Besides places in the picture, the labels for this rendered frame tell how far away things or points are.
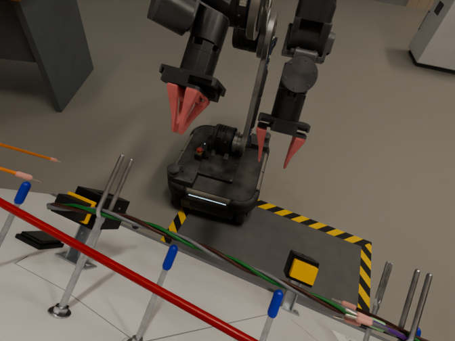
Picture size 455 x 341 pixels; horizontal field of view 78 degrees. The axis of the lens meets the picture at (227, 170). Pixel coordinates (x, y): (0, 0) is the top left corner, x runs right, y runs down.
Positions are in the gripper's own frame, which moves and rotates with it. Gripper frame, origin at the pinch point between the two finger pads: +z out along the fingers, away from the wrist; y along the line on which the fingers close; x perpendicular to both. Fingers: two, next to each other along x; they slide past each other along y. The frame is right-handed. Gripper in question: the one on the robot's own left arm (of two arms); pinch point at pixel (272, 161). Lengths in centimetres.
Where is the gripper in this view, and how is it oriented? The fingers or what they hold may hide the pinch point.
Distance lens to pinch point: 60.4
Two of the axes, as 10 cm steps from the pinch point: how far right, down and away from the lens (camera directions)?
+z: -2.2, 9.3, 2.9
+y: 9.6, 2.6, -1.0
